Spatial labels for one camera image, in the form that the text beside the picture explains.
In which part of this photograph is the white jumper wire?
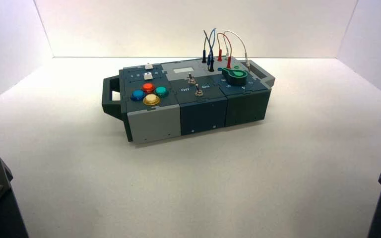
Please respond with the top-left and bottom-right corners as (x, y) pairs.
(223, 30), (252, 72)

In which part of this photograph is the dark modular task box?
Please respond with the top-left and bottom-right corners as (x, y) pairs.
(102, 58), (276, 145)

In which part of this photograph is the green dome push button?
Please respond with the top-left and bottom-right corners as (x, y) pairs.
(154, 86), (170, 98)

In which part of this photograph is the yellow dome push button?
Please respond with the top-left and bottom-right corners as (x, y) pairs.
(143, 94), (161, 107)

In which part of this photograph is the blue dome push button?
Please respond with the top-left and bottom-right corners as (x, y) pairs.
(130, 90), (146, 102)

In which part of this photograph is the green rotary knob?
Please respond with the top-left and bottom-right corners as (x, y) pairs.
(217, 65), (249, 87)

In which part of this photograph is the black jumper wire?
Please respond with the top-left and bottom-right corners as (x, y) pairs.
(202, 30), (215, 72)

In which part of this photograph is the blue jumper wire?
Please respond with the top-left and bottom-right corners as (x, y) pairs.
(206, 27), (217, 65)

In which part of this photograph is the red jumper wire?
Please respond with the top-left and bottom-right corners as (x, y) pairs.
(216, 32), (233, 69)

